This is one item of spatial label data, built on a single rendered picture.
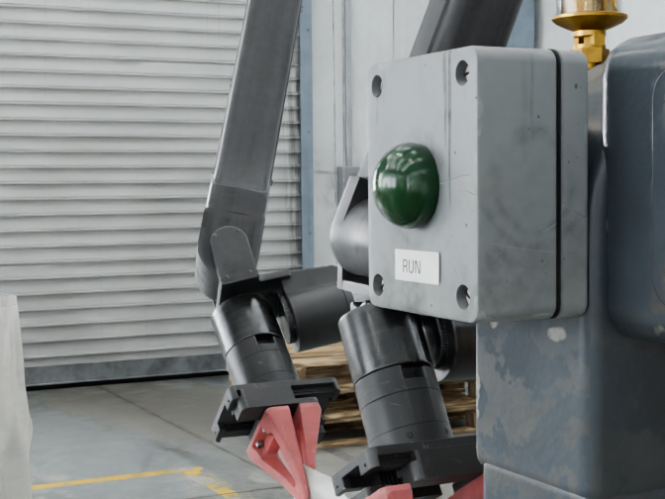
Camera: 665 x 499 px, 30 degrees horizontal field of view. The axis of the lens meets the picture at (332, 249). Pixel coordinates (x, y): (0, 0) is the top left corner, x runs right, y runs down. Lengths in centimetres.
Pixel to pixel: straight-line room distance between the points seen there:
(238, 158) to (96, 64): 701
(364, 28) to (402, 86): 856
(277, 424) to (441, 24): 37
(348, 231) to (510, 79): 46
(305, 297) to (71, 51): 706
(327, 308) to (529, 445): 67
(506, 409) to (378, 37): 860
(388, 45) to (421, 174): 867
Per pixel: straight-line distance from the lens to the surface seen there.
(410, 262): 44
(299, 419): 106
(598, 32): 49
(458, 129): 41
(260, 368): 108
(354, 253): 85
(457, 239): 41
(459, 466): 82
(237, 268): 112
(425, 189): 42
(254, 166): 118
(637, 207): 42
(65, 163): 809
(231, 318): 112
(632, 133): 42
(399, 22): 915
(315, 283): 114
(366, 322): 85
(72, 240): 811
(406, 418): 83
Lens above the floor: 129
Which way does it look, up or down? 3 degrees down
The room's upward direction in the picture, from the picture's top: 1 degrees counter-clockwise
